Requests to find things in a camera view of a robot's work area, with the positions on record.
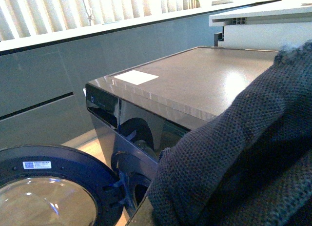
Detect grey front-load washing machine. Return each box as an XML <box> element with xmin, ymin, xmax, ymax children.
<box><xmin>85</xmin><ymin>47</ymin><xmax>277</xmax><ymax>216</ymax></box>

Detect beige pleated curtain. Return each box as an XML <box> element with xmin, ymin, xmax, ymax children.
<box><xmin>0</xmin><ymin>0</ymin><xmax>199</xmax><ymax>41</ymax></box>

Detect white sticker on washer top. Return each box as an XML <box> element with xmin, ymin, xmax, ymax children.
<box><xmin>114</xmin><ymin>70</ymin><xmax>158</xmax><ymax>85</ymax></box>

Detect dark navy knitted garment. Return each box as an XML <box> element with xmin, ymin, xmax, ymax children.
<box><xmin>147</xmin><ymin>41</ymin><xmax>312</xmax><ymax>226</ymax></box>

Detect grey blue cabinet with countertop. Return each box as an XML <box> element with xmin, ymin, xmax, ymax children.
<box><xmin>0</xmin><ymin>8</ymin><xmax>222</xmax><ymax>148</ymax></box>

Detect white kitchen island counter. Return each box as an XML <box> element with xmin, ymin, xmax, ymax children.
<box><xmin>209</xmin><ymin>0</ymin><xmax>312</xmax><ymax>50</ymax></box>

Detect round glass washer door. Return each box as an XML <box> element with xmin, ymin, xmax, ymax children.
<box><xmin>0</xmin><ymin>145</ymin><xmax>123</xmax><ymax>226</ymax></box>

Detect white label on door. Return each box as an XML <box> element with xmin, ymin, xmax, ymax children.
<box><xmin>22</xmin><ymin>161</ymin><xmax>52</xmax><ymax>170</ymax></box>

